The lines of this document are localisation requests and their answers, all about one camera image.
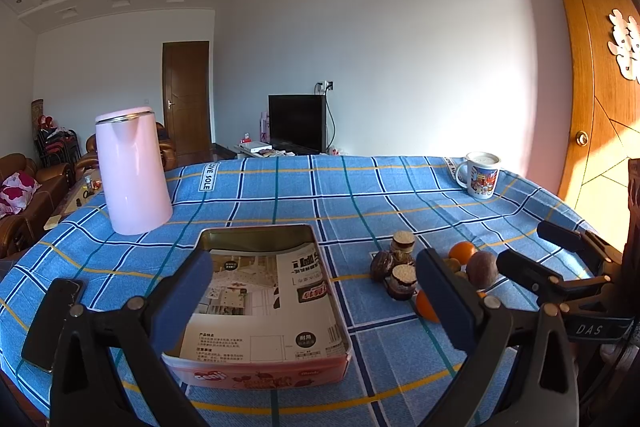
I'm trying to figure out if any brown passion fruit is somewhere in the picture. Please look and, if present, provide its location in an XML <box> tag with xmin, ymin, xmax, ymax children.
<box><xmin>465</xmin><ymin>251</ymin><xmax>499</xmax><ymax>289</ymax></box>

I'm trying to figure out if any orange tangerine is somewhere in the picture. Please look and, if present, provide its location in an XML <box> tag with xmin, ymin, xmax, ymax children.
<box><xmin>416</xmin><ymin>291</ymin><xmax>439</xmax><ymax>323</ymax></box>
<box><xmin>448</xmin><ymin>242</ymin><xmax>477</xmax><ymax>265</ymax></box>

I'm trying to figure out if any yellow-green round fruit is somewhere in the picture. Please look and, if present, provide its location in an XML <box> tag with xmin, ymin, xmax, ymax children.
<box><xmin>444</xmin><ymin>258</ymin><xmax>461</xmax><ymax>273</ymax></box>

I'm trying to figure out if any chocolate cupcake front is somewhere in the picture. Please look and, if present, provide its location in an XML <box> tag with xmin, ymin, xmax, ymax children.
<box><xmin>385</xmin><ymin>265</ymin><xmax>416</xmax><ymax>301</ymax></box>

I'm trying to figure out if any chocolate cupcake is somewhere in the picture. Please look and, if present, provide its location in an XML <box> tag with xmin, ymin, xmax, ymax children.
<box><xmin>390</xmin><ymin>231</ymin><xmax>416</xmax><ymax>265</ymax></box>
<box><xmin>385</xmin><ymin>265</ymin><xmax>416</xmax><ymax>301</ymax></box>

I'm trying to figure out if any chocolate cupcake back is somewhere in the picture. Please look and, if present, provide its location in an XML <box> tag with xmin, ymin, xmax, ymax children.
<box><xmin>390</xmin><ymin>231</ymin><xmax>416</xmax><ymax>265</ymax></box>

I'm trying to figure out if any dark marbled round cake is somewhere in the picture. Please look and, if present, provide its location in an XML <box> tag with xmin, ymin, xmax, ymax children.
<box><xmin>369</xmin><ymin>251</ymin><xmax>395</xmax><ymax>282</ymax></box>

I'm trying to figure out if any blue plaid tablecloth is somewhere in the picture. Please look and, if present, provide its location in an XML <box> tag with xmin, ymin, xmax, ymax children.
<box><xmin>0</xmin><ymin>154</ymin><xmax>616</xmax><ymax>427</ymax></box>

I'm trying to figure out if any black smartphone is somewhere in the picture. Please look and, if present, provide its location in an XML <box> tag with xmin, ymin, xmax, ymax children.
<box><xmin>22</xmin><ymin>279</ymin><xmax>84</xmax><ymax>373</ymax></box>

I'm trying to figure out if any orange wooden near door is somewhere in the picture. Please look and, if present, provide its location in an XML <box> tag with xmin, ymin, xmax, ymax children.
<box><xmin>558</xmin><ymin>0</ymin><xmax>639</xmax><ymax>248</ymax></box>

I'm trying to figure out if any pink metal tin box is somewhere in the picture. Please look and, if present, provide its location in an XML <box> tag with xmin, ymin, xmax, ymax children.
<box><xmin>162</xmin><ymin>225</ymin><xmax>352</xmax><ymax>390</ymax></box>

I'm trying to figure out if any paper leaflet in tin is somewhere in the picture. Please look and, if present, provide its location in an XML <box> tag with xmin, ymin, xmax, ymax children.
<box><xmin>180</xmin><ymin>243</ymin><xmax>346</xmax><ymax>363</ymax></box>

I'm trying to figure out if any cartoon printed white mug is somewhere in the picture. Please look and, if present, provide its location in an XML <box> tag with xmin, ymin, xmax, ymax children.
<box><xmin>454</xmin><ymin>152</ymin><xmax>501</xmax><ymax>200</ymax></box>

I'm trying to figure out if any pink electric kettle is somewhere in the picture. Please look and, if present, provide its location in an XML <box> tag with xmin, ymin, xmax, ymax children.
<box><xmin>96</xmin><ymin>106</ymin><xmax>172</xmax><ymax>235</ymax></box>

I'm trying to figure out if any brown leather sofa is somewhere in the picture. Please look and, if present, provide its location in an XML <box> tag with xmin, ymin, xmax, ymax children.
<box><xmin>1</xmin><ymin>153</ymin><xmax>75</xmax><ymax>258</ymax></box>

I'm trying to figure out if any brown leather armchair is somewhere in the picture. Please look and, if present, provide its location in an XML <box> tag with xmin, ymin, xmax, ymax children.
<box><xmin>75</xmin><ymin>122</ymin><xmax>178</xmax><ymax>178</ymax></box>

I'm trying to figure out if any red white floral cushion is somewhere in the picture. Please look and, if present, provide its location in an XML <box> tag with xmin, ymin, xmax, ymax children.
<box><xmin>0</xmin><ymin>171</ymin><xmax>41</xmax><ymax>218</ymax></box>

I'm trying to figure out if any white door decoration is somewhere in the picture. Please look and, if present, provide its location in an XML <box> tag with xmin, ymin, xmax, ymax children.
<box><xmin>608</xmin><ymin>9</ymin><xmax>640</xmax><ymax>82</ymax></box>

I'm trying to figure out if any black television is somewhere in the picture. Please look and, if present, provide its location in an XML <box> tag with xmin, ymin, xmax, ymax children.
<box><xmin>268</xmin><ymin>94</ymin><xmax>328</xmax><ymax>154</ymax></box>

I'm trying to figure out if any dark brown far door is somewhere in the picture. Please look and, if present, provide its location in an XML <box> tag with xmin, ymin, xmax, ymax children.
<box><xmin>163</xmin><ymin>41</ymin><xmax>212</xmax><ymax>161</ymax></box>

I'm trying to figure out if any black power cable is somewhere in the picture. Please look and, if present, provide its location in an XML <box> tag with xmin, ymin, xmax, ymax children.
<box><xmin>323</xmin><ymin>89</ymin><xmax>339</xmax><ymax>152</ymax></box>

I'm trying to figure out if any wall power socket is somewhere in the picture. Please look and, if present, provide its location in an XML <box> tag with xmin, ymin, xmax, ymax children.
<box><xmin>314</xmin><ymin>80</ymin><xmax>333</xmax><ymax>94</ymax></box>

